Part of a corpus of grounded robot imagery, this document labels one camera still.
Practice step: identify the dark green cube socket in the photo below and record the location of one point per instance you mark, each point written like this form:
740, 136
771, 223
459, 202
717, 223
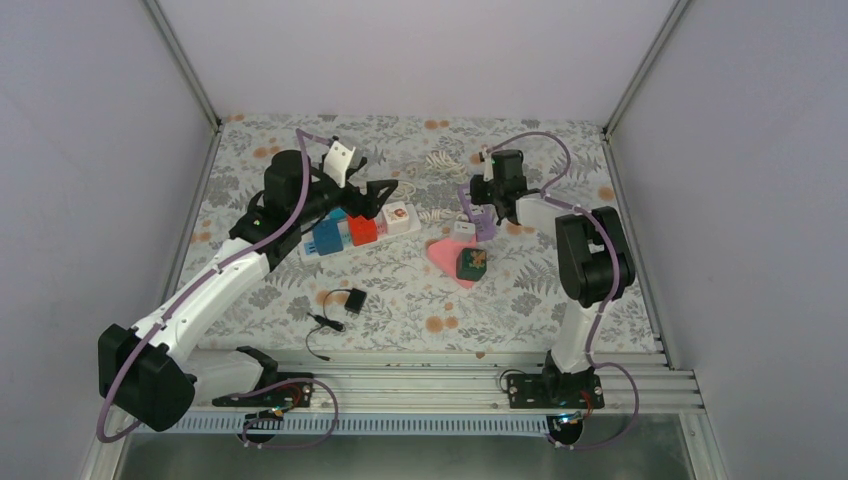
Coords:
471, 264

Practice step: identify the white tiger cube socket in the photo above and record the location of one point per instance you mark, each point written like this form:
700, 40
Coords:
397, 219

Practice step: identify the pink power strip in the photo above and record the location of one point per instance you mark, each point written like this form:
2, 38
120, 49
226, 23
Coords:
444, 254

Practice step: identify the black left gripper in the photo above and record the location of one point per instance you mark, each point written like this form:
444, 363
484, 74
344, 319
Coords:
369, 206

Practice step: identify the orange cube socket adapter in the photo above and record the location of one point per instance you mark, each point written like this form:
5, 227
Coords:
362, 230

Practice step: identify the floral patterned table mat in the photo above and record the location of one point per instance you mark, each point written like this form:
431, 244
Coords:
390, 296

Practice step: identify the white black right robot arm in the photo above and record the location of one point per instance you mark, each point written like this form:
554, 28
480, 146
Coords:
593, 258

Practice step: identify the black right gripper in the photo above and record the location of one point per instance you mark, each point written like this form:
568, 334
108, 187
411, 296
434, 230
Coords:
475, 190

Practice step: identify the blue cube socket adapter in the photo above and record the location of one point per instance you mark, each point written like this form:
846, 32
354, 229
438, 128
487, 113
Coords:
327, 238

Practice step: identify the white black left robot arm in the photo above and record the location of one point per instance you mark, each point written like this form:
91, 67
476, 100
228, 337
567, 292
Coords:
151, 370

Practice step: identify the aluminium front rail base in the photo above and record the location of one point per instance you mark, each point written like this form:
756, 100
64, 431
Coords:
461, 392

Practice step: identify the purple power strip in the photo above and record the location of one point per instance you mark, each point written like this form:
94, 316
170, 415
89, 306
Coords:
482, 216

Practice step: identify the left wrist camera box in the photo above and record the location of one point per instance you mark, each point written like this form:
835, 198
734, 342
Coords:
340, 162

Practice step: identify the aluminium corner frame rail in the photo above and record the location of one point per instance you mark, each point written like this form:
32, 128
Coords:
176, 51

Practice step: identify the white long power strip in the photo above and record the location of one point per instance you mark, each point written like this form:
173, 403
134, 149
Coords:
342, 234

